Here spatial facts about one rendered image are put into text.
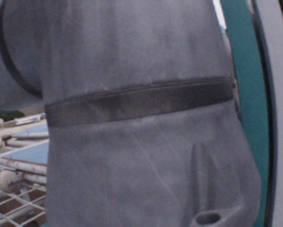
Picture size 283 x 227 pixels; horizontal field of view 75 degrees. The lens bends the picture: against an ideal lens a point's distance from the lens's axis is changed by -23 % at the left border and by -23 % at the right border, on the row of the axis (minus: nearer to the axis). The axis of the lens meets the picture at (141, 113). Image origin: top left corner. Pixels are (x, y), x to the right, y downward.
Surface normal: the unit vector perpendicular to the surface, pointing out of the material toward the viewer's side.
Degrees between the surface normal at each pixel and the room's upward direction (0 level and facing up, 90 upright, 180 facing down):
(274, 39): 90
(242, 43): 90
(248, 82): 90
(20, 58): 122
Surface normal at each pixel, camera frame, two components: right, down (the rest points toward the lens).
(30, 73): -0.19, 0.78
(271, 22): -0.41, 0.12
